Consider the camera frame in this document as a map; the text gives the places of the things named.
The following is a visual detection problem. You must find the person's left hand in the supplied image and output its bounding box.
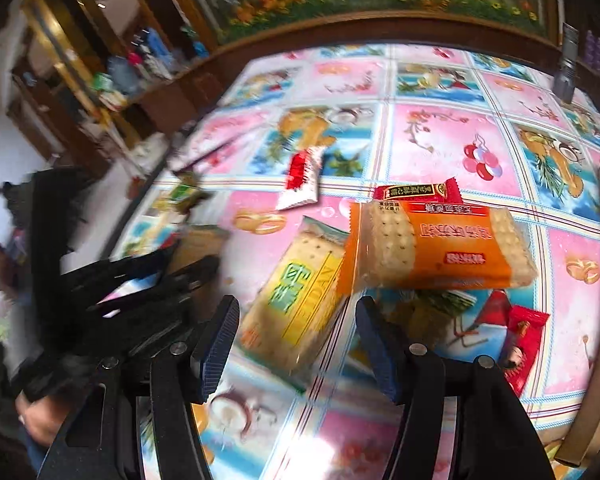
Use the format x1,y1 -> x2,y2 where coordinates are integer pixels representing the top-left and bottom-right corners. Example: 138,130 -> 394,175
16,392 -> 72,448

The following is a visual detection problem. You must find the red small snack packet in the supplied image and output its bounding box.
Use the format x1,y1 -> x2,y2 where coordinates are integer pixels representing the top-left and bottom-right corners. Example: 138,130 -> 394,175
475,289 -> 550,396

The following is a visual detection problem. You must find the black chopsticks pair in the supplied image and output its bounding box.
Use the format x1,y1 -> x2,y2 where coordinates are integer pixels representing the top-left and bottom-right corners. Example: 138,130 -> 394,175
166,124 -> 268,174

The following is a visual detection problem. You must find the yellow green cracker package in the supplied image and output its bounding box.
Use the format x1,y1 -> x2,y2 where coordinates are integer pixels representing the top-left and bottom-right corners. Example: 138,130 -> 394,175
237,217 -> 348,392

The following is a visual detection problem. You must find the dark wooden sideboard cabinet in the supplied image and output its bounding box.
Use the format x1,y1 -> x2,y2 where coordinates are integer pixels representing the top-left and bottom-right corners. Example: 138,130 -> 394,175
130,8 -> 600,137

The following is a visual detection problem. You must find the red white snack packet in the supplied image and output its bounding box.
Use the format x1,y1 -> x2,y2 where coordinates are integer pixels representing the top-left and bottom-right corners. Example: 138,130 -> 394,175
275,146 -> 326,211

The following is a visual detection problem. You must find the orange cracker package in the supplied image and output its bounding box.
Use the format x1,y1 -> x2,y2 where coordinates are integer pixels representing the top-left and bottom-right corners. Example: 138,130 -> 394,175
337,200 -> 538,296

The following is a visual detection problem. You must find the red gold candy bar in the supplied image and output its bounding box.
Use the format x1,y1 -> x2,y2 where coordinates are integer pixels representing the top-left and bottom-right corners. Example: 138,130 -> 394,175
373,178 -> 464,205

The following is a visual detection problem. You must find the colourful fruit pattern tablecloth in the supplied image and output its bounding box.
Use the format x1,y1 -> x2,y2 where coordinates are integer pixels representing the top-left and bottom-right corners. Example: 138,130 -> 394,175
109,43 -> 600,480

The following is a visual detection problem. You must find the grey black cylindrical device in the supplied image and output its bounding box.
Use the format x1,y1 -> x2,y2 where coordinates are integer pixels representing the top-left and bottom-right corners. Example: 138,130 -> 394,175
552,23 -> 579,104

